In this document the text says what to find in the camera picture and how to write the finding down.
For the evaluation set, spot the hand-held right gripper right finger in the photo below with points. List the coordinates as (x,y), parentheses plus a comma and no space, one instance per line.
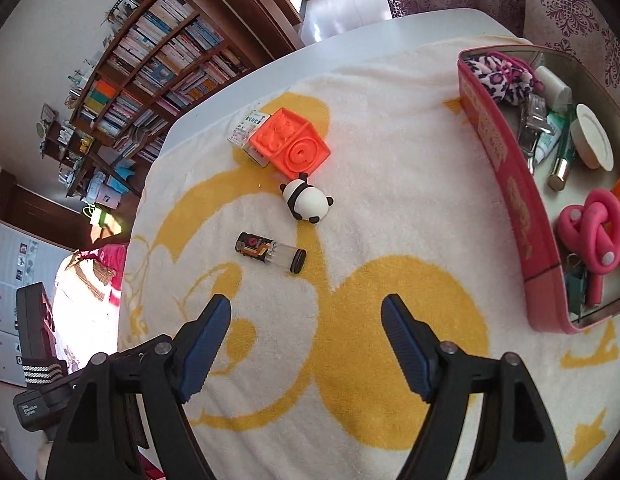
(410,355)

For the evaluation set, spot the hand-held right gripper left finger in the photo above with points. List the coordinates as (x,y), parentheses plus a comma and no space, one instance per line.
(202,355)

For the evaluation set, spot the glass vial with dark label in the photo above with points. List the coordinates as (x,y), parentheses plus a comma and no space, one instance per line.
(270,254)

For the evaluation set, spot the small teal binder clip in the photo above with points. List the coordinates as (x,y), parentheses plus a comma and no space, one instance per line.
(575,285)

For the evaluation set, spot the red tin container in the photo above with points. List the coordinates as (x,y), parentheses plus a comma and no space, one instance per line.
(520,210)

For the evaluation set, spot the panda toy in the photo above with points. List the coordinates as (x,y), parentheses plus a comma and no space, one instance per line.
(307,202)

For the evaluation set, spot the pink knot toy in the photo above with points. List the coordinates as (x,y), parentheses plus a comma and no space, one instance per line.
(585,230)

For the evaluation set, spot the large orange embossed cube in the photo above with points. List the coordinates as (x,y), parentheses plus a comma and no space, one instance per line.
(300,152)

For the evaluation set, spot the yellow cardboard box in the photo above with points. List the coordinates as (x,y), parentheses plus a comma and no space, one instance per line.
(242,130)

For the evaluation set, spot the white and green ointment tube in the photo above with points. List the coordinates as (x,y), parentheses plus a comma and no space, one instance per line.
(547,142)

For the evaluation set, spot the metal spring clip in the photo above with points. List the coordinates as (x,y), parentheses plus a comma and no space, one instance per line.
(532,125)

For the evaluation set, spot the white round lid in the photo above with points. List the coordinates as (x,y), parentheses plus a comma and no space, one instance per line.
(592,135)

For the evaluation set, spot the red blanket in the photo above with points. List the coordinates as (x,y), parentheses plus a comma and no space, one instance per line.
(107,265)

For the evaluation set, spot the white cabinet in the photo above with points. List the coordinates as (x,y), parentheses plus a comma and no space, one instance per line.
(10,270)

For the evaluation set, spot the white and yellow towel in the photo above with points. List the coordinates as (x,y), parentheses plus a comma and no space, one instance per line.
(390,200)

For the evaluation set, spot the green bag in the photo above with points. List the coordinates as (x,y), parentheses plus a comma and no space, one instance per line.
(96,215)

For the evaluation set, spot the blue storage boxes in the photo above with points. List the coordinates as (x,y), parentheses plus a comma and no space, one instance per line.
(112,185)

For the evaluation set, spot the wooden bookshelf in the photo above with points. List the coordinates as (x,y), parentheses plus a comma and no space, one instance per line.
(155,85)

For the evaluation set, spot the leopard print scrunchie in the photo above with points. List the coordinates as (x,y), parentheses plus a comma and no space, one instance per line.
(495,80)

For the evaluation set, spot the rows of books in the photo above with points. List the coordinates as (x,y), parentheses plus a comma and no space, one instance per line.
(160,60)

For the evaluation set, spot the small white bottle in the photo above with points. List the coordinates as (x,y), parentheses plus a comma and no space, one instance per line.
(552,82)

